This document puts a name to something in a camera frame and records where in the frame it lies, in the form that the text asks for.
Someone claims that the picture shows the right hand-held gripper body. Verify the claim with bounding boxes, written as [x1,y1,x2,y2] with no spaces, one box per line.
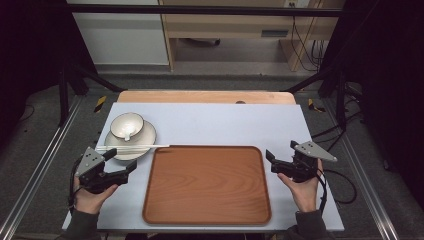
[271,141,338,184]

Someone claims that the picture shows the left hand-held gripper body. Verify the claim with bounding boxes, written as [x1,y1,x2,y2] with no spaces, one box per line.
[74,146,129,195]

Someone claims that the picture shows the white chopstick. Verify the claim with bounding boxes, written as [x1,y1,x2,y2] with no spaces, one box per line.
[96,147,155,153]
[95,143,171,150]

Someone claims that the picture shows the white ceramic spoon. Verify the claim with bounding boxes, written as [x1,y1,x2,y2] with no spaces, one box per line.
[121,123,136,141]

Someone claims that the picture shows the white bowl with dark rim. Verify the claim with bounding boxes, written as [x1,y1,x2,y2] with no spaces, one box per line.
[109,112,145,142]

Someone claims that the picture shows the white plate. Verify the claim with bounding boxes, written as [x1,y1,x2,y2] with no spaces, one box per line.
[104,119,157,162]

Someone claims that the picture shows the brown wooden tray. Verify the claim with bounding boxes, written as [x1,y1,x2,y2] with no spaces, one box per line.
[142,145,272,226]

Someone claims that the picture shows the person's left hand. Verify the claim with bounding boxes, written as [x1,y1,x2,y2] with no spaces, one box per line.
[73,177,119,215]

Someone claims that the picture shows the person's right hand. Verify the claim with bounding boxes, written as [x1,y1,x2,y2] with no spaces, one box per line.
[277,159,324,213]

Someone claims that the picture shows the yellow and black tape marker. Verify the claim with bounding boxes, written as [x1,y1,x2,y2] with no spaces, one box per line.
[307,97,327,114]
[93,95,107,114]

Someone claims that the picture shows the light wooden table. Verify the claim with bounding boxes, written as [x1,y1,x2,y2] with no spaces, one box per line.
[117,90,297,106]

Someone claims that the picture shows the dark curtain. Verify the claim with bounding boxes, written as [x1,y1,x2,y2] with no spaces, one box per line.
[0,0,98,141]
[319,0,424,208]

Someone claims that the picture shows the white cabinet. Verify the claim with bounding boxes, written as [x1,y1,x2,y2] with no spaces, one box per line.
[66,0,170,66]

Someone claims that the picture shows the light wooden desk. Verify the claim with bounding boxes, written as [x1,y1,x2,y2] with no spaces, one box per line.
[158,0,346,72]

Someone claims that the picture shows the left hand-held gripper cable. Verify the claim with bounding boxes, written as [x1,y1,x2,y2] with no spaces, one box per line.
[67,156,84,215]

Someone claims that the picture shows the hand-held gripper cable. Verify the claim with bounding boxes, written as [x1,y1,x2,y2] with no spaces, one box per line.
[315,168,358,214]
[67,156,84,215]

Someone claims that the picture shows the aluminium floor rail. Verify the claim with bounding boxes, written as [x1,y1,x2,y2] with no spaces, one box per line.
[0,96,85,240]
[323,99,400,240]

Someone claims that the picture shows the right hand-held gripper cable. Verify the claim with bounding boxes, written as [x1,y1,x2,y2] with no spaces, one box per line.
[315,168,358,214]

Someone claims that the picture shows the black frame post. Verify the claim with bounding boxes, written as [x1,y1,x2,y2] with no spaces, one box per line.
[58,68,70,126]
[335,71,348,130]

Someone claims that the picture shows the black diagonal frame brace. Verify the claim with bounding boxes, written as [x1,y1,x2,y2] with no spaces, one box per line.
[285,68,335,95]
[70,64,125,94]

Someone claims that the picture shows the thin black floor cable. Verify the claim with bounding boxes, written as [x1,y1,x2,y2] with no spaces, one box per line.
[17,104,36,123]

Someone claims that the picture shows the black cables at desk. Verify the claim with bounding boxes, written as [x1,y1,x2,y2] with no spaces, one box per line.
[291,15,327,72]

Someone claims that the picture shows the black horizontal frame bar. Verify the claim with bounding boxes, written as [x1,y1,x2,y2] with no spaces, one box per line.
[68,3,344,18]

